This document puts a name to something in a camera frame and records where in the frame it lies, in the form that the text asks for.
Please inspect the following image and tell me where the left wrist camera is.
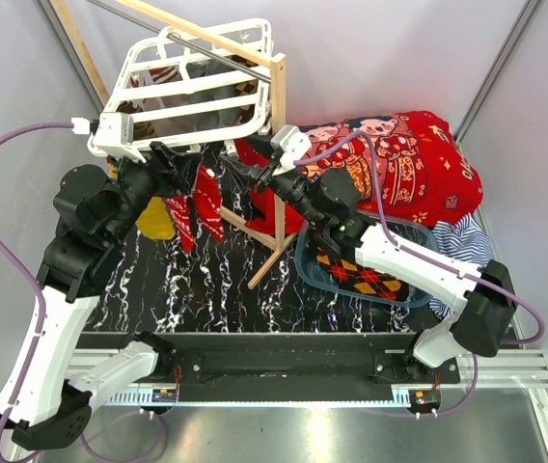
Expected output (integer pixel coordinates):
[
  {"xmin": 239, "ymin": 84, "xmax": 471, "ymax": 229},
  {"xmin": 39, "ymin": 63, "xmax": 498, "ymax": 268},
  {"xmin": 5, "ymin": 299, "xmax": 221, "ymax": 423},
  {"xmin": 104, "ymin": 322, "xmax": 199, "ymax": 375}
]
[{"xmin": 70, "ymin": 112, "xmax": 146, "ymax": 163}]

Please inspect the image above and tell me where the yellow sock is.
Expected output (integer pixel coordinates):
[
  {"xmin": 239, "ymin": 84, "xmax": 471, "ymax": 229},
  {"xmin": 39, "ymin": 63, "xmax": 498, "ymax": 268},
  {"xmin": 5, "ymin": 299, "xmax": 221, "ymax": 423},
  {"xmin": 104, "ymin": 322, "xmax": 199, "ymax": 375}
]
[{"xmin": 136, "ymin": 197, "xmax": 176, "ymax": 240}]

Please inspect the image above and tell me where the metal rack rod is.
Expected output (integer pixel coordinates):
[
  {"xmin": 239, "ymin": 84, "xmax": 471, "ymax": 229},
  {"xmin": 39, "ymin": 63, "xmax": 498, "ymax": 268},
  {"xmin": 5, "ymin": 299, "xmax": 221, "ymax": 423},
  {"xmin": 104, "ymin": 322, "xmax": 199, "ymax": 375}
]
[{"xmin": 88, "ymin": 0, "xmax": 271, "ymax": 84}]

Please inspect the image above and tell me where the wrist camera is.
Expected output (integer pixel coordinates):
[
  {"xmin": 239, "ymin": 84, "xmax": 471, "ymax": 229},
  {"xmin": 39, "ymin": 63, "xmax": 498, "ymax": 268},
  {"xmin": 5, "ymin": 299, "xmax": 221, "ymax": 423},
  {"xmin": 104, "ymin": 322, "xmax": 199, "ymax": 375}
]
[
  {"xmin": 70, "ymin": 112, "xmax": 146, "ymax": 163},
  {"xmin": 270, "ymin": 124, "xmax": 312, "ymax": 176}
]

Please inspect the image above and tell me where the clear plastic basket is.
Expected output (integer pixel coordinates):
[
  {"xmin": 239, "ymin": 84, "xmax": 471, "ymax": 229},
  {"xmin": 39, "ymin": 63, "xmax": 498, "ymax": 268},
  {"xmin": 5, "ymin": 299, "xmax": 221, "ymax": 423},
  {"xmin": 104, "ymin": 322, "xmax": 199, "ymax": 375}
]
[{"xmin": 294, "ymin": 225, "xmax": 431, "ymax": 309}]

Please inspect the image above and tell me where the wooden drying rack frame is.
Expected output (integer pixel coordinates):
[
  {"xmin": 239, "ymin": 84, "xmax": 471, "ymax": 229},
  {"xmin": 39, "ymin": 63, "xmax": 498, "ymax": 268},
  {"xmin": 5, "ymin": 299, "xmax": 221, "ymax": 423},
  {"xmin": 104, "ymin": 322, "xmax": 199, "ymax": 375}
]
[{"xmin": 51, "ymin": 0, "xmax": 299, "ymax": 290}]

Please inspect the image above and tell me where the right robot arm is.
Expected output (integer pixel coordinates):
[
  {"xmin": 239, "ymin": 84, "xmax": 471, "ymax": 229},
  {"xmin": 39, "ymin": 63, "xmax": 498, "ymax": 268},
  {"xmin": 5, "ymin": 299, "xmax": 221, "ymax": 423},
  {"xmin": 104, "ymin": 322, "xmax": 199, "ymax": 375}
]
[{"xmin": 222, "ymin": 142, "xmax": 517, "ymax": 383}]

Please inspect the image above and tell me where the red patterned sock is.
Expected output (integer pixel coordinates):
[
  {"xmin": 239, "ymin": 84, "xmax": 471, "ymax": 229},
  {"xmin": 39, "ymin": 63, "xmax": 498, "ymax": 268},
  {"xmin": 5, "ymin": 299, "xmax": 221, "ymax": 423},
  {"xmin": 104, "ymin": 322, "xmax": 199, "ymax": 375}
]
[
  {"xmin": 192, "ymin": 166, "xmax": 224, "ymax": 242},
  {"xmin": 164, "ymin": 196, "xmax": 195, "ymax": 254}
]

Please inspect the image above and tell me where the white plastic clip hanger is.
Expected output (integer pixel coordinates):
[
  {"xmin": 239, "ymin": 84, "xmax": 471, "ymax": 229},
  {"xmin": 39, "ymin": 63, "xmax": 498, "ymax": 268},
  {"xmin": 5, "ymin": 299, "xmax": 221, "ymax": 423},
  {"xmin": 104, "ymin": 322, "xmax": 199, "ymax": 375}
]
[{"xmin": 102, "ymin": 18, "xmax": 285, "ymax": 156}]

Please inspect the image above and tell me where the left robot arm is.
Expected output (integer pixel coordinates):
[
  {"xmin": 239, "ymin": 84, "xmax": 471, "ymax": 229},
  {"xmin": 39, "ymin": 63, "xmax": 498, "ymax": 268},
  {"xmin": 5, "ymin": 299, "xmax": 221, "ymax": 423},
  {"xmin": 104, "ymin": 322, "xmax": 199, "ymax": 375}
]
[{"xmin": 0, "ymin": 142, "xmax": 203, "ymax": 451}]

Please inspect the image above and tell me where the red cartoon print blanket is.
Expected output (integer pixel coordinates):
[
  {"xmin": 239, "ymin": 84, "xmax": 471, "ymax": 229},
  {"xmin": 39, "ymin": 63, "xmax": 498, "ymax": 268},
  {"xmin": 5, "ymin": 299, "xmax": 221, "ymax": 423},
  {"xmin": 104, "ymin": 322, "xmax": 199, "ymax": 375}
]
[{"xmin": 234, "ymin": 110, "xmax": 483, "ymax": 236}]

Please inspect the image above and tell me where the grey sock hanging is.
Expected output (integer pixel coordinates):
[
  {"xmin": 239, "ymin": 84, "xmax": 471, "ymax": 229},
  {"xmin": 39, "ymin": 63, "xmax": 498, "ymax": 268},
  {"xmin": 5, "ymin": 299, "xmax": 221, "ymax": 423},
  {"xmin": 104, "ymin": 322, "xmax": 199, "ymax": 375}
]
[{"xmin": 161, "ymin": 60, "xmax": 240, "ymax": 134}]

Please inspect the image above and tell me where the blue striped shirt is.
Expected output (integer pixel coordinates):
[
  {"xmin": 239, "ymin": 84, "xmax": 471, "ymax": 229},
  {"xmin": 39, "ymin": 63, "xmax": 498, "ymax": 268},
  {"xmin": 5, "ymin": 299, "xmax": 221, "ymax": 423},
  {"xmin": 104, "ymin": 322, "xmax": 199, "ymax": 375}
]
[{"xmin": 427, "ymin": 211, "xmax": 497, "ymax": 319}]

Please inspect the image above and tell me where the brown argyle sock hanging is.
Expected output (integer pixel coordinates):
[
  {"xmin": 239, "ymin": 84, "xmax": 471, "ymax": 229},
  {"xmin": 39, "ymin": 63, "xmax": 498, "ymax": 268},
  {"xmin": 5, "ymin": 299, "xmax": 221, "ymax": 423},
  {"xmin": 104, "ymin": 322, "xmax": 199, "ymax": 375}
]
[{"xmin": 231, "ymin": 55, "xmax": 260, "ymax": 124}]

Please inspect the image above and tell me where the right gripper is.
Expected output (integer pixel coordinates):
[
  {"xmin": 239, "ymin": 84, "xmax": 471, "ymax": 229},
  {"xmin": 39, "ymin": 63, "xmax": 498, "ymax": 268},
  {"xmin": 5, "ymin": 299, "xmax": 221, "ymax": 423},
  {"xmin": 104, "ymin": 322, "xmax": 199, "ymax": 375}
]
[{"xmin": 218, "ymin": 133, "xmax": 325, "ymax": 228}]

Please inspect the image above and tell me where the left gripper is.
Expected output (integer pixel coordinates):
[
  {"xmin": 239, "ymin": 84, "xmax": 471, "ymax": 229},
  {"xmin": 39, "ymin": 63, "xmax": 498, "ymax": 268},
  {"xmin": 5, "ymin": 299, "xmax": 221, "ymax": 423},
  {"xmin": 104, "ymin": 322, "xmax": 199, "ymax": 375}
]
[{"xmin": 106, "ymin": 140, "xmax": 204, "ymax": 245}]

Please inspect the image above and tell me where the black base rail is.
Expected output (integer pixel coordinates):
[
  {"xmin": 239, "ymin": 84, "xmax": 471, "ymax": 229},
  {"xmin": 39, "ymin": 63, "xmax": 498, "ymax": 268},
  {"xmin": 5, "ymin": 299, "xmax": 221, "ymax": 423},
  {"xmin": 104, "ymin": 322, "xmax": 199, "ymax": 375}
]
[{"xmin": 80, "ymin": 330, "xmax": 478, "ymax": 404}]

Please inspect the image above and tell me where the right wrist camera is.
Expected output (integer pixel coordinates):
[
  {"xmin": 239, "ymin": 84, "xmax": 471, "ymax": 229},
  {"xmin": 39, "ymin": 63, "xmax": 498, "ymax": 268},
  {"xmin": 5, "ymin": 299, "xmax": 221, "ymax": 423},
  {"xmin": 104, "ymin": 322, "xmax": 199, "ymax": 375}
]
[{"xmin": 270, "ymin": 124, "xmax": 312, "ymax": 176}]

